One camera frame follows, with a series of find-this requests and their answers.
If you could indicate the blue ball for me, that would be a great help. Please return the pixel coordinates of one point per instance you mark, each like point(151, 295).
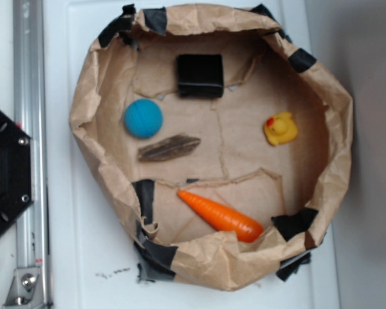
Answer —
point(143, 118)

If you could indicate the dark wood chip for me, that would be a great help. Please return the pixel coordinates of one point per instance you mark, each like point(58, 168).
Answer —
point(169, 148)

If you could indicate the black cube block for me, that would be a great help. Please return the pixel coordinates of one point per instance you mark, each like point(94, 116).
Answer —
point(200, 75)

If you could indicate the yellow rubber duck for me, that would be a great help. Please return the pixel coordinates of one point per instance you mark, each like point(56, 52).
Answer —
point(280, 129)

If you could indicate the orange plastic carrot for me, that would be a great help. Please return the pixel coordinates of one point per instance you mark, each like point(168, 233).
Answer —
point(223, 218)

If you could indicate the brown paper bag bin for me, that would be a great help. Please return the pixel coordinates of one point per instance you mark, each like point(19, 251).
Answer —
point(293, 190)

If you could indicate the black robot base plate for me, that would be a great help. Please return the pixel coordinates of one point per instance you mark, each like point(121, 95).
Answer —
point(15, 172)

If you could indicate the aluminium extrusion rail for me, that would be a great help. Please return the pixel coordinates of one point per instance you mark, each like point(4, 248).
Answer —
point(29, 106)

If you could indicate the metal corner bracket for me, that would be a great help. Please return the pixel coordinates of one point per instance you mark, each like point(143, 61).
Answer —
point(28, 290)

